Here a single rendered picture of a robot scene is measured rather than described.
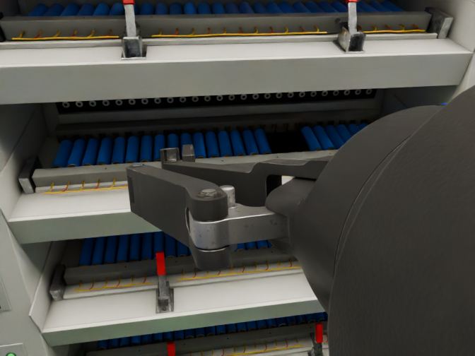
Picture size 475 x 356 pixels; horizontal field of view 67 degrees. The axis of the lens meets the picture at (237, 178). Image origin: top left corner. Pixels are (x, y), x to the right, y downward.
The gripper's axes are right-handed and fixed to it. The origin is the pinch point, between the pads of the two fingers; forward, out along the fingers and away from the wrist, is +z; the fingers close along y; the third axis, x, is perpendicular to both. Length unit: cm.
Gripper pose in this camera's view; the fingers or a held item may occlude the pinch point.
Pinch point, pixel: (278, 159)
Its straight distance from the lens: 27.5
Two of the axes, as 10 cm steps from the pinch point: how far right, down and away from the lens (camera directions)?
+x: -0.5, -9.8, -1.9
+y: 9.9, -0.7, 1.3
